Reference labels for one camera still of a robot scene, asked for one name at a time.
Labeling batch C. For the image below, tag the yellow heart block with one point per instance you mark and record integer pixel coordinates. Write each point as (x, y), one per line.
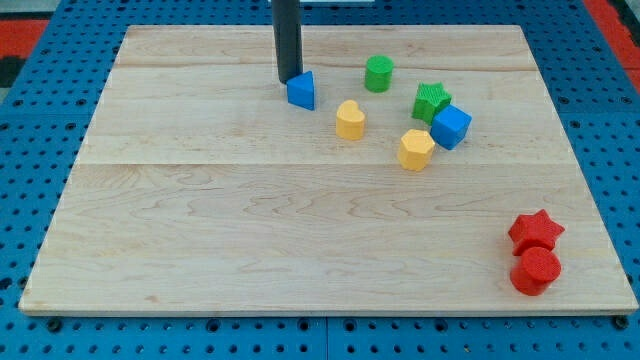
(350, 121)

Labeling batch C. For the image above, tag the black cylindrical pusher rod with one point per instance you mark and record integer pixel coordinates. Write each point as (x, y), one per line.
(286, 21)

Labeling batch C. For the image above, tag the red star block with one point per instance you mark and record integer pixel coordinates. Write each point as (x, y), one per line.
(534, 230)

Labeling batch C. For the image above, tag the green star block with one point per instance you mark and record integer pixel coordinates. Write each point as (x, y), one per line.
(430, 100)

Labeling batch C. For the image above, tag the red cylinder block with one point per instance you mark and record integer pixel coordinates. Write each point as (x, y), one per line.
(536, 269)

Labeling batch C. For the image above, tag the blue triangle block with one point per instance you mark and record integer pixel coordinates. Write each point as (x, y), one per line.
(301, 91)

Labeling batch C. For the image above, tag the yellow hexagon block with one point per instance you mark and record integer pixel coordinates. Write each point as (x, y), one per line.
(415, 150)

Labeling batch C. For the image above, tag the light wooden board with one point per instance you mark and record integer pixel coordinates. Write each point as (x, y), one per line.
(199, 191)

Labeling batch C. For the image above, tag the green cylinder block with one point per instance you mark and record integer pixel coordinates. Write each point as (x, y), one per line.
(378, 73)

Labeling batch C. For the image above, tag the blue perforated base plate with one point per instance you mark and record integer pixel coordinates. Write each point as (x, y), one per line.
(46, 112)

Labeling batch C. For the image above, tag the blue cube block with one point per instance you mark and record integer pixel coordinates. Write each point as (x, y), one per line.
(449, 127)

